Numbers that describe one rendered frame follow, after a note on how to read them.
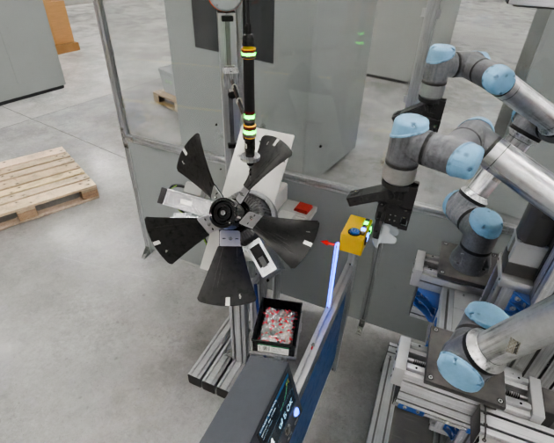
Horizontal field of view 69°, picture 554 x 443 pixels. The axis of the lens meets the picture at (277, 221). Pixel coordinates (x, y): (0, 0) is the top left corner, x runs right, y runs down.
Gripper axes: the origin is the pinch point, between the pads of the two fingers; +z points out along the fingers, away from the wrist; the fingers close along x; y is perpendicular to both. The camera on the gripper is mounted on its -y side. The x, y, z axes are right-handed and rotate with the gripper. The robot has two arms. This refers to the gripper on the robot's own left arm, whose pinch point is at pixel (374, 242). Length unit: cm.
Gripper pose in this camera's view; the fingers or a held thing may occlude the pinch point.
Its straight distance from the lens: 112.3
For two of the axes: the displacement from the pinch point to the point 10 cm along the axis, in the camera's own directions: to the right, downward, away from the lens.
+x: 3.9, -5.4, 7.5
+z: -0.3, 8.0, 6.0
